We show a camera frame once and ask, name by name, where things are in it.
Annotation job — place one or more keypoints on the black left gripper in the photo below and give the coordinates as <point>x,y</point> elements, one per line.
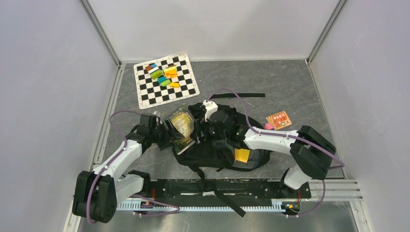
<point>167,143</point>

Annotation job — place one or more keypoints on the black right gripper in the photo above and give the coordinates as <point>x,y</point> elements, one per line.
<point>210,136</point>

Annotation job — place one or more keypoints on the black student backpack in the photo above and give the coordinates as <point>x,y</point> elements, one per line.
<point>217,153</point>

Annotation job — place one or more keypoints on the dark green forest book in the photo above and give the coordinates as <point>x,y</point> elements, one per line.
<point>182,119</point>

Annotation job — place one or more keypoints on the yellow book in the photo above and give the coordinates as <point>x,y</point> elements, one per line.
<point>242,155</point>

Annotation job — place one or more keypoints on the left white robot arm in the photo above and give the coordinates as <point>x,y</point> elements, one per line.
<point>98,192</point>

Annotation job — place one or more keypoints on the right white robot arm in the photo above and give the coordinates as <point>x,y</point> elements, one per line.
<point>312,153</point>

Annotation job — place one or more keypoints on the pink water bottle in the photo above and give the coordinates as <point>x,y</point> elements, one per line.
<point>268,126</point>

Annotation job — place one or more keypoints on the black and white chess mat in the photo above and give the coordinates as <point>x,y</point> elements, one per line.
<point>150,93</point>

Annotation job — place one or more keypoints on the yellow small toy brick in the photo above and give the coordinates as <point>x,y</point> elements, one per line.
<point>174,85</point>

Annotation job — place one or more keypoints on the light green flat brick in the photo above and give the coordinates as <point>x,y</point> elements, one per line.
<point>165,83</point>

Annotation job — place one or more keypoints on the teal toy brick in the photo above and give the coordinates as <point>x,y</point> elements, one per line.
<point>161,79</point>

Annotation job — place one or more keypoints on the green toy brick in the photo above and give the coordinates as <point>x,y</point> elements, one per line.
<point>156,74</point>

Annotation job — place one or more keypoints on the orange toy brick stack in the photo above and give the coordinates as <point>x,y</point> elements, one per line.
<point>170,72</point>

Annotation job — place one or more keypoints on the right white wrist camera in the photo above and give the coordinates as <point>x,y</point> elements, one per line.
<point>210,108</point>

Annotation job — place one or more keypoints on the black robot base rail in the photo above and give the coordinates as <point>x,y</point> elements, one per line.
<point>243,192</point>

